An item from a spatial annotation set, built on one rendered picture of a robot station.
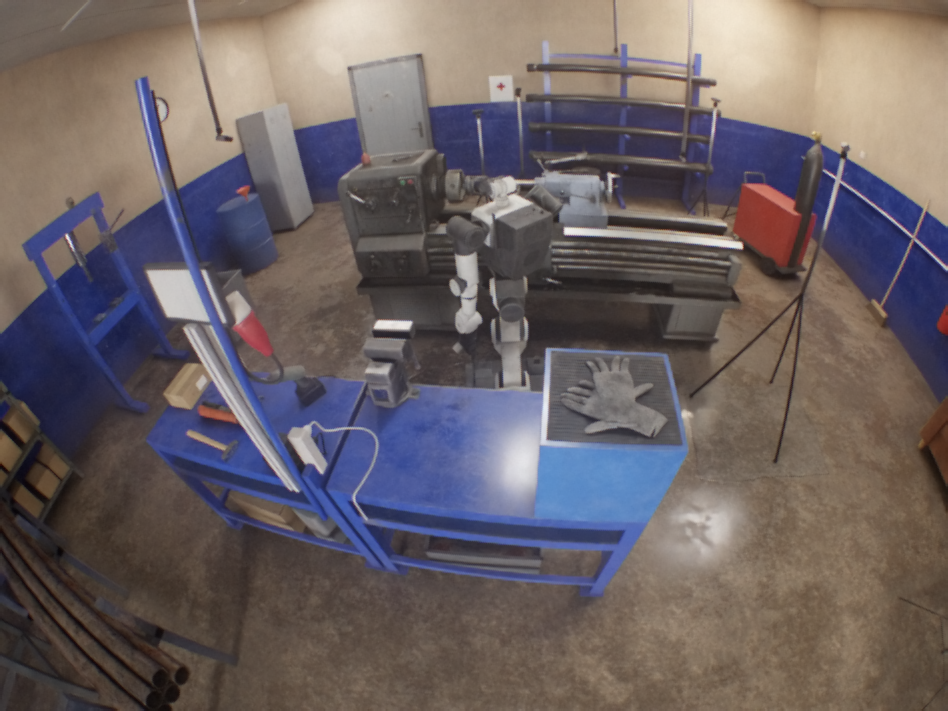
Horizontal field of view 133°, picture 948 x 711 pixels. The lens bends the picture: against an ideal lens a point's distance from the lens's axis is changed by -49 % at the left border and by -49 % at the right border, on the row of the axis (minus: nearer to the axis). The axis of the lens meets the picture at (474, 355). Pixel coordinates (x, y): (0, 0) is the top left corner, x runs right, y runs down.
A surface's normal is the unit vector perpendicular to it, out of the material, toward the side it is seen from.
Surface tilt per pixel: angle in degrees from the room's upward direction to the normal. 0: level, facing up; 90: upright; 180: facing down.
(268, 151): 90
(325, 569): 0
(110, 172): 90
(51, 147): 90
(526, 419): 0
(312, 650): 0
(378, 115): 90
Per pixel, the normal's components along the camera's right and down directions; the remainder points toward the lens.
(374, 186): -0.17, 0.67
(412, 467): -0.08, -0.74
